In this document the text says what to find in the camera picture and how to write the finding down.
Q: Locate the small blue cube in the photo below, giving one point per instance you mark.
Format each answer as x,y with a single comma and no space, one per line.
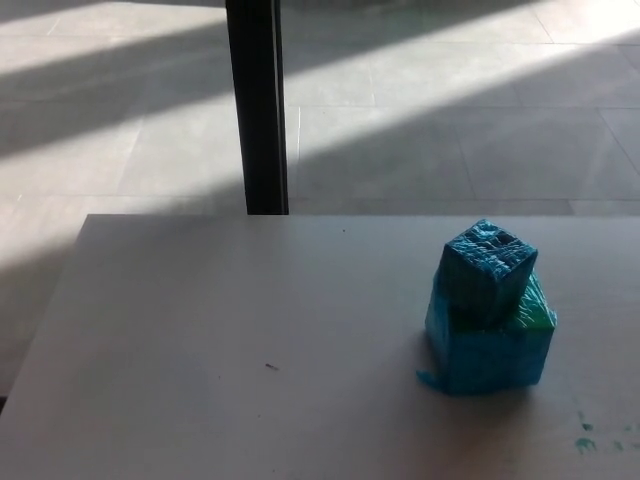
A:
480,270

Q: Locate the large blue wrapped cube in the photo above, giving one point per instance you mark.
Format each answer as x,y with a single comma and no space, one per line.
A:
495,360

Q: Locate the black vertical window post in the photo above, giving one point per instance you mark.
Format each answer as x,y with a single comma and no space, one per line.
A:
257,105

